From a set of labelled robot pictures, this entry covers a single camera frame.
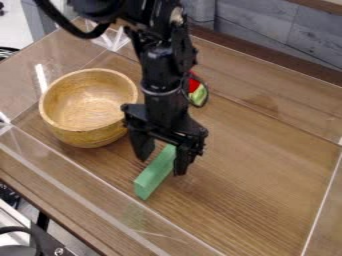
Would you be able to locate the black equipment bottom left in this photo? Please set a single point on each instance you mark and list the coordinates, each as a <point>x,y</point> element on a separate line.
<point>42,244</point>

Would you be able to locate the red plush strawberry toy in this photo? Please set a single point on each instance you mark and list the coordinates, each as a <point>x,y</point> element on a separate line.
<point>197,91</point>

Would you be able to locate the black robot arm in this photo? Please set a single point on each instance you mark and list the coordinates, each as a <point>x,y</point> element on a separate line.
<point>157,30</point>

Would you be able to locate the brown wooden bowl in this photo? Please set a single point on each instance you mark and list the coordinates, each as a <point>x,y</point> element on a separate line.
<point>80,107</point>

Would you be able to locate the clear acrylic corner bracket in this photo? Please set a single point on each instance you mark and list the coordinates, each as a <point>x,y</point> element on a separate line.
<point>113,39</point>

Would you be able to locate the green rectangular block stick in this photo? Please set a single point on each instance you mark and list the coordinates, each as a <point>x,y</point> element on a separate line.
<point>153,173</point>

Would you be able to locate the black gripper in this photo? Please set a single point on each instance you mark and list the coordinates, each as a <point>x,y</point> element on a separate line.
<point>161,119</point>

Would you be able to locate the clear acrylic front wall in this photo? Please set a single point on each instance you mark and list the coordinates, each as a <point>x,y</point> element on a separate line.
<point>112,222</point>

